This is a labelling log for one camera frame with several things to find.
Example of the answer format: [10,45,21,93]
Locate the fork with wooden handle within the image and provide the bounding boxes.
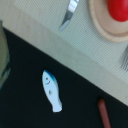
[121,46,128,72]

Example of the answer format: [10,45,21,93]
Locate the grey teal-padded gripper finger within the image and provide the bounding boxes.
[0,20,10,89]

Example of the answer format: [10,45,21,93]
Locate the red toy tomato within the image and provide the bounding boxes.
[107,0,128,22]

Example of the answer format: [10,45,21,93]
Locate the knife with wooden handle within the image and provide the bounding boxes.
[60,0,79,31]

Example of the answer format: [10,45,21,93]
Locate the round wooden plate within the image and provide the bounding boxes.
[89,0,128,42]

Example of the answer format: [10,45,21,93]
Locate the brown toy sausage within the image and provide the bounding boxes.
[98,98,111,128]

